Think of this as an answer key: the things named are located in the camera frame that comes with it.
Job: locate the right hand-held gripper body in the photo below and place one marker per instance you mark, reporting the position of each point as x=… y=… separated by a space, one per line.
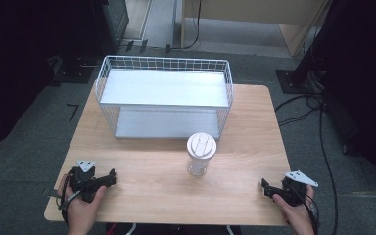
x=294 y=187

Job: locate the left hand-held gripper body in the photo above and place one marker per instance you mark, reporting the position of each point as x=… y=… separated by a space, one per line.
x=84 y=181

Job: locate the clear jar with white lid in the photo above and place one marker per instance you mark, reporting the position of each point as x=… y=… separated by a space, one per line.
x=201 y=153

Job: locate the person's right hand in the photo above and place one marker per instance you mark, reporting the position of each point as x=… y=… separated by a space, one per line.
x=293 y=213

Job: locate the person's left hand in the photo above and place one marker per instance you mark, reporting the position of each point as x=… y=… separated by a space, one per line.
x=81 y=209

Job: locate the wooden table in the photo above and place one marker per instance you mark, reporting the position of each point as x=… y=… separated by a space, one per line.
x=163 y=182

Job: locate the black stand base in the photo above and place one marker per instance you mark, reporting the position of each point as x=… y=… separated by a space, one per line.
x=295 y=80

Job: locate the dark equipment box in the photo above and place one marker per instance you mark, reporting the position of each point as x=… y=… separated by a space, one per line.
x=112 y=21

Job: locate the beige wooden cabinet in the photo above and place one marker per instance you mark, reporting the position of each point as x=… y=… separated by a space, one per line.
x=254 y=23

